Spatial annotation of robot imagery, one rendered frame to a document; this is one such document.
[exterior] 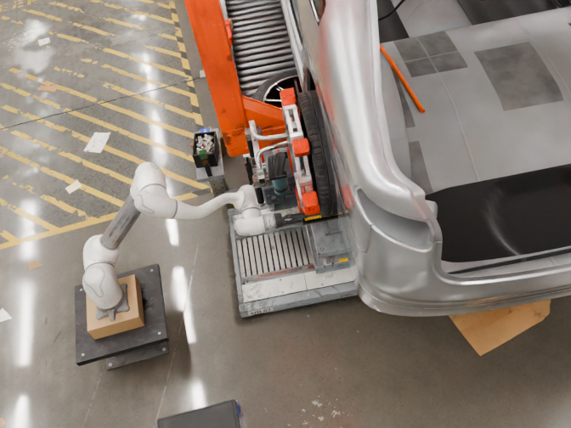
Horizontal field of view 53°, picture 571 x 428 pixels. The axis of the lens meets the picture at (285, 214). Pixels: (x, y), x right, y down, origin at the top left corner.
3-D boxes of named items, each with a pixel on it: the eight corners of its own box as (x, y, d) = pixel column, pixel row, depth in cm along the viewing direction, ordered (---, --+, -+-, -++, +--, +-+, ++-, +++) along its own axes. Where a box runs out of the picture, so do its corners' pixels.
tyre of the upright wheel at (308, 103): (342, 60, 278) (336, 115, 342) (294, 70, 278) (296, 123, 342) (372, 189, 262) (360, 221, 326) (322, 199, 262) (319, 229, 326)
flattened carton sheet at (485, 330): (559, 311, 323) (561, 307, 320) (479, 357, 312) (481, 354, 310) (522, 272, 340) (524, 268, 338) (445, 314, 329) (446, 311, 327)
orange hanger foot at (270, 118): (336, 137, 354) (334, 93, 327) (253, 153, 354) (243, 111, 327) (331, 119, 364) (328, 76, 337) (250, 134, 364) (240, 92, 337)
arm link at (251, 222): (264, 227, 298) (260, 205, 304) (234, 232, 298) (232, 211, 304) (267, 236, 307) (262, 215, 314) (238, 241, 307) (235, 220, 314)
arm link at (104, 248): (79, 278, 307) (76, 246, 321) (108, 282, 317) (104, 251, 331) (144, 181, 269) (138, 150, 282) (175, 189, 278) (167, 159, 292)
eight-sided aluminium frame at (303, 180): (318, 228, 306) (309, 158, 264) (306, 230, 306) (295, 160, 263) (300, 155, 340) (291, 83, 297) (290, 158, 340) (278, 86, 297)
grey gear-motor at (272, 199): (330, 210, 376) (326, 174, 348) (267, 222, 376) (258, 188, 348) (325, 189, 387) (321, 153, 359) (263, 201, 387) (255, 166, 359)
